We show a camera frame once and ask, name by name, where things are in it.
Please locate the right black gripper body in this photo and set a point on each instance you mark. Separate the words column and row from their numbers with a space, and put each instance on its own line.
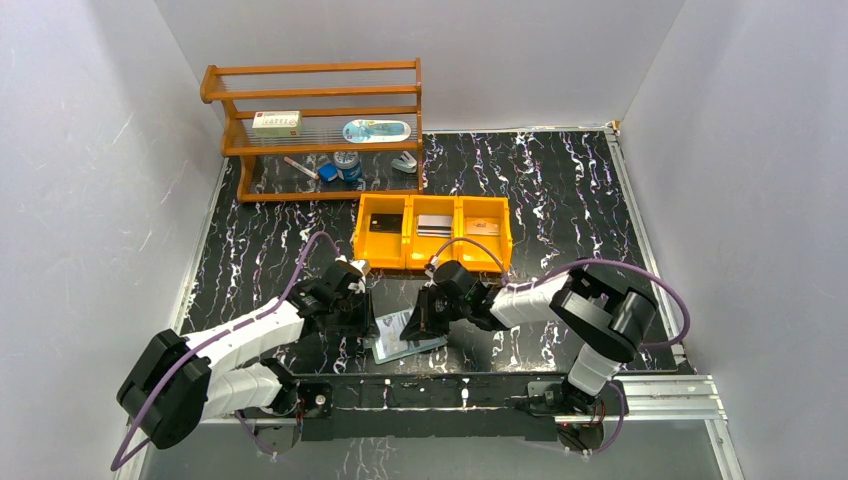
column 429, row 311

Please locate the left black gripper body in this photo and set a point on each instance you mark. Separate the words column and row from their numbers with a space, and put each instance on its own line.
column 361, row 312

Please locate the green card holder wallet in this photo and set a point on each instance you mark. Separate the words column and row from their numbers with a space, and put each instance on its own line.
column 388, row 346

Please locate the yellow three-compartment bin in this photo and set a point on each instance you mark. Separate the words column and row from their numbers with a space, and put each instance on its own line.
column 406, row 231

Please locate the orange wooden shelf rack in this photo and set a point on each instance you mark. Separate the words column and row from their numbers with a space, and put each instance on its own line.
column 328, row 95

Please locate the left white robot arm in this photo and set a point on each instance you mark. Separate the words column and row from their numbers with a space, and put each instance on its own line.
column 180, row 381

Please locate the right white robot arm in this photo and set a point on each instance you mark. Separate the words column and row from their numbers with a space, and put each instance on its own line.
column 610, row 315

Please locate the bronze card in bin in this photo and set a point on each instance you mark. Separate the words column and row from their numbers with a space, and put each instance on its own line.
column 482, row 226

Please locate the black VIP card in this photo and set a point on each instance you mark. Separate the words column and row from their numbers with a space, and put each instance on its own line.
column 389, row 223

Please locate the small blue block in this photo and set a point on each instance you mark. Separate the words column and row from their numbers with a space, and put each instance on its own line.
column 328, row 172

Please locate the blue white jar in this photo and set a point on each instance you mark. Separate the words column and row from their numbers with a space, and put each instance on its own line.
column 348, row 165

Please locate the white marker pen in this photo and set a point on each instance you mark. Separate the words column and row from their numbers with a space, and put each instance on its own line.
column 301, row 168

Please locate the blue blister pack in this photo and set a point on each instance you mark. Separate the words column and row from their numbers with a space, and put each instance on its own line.
column 363, row 131

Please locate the white red box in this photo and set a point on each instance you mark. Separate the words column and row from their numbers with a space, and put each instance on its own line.
column 277, row 124

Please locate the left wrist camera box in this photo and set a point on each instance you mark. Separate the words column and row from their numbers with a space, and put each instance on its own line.
column 358, row 268

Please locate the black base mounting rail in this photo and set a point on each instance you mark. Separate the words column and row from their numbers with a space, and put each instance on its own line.
column 530, row 405

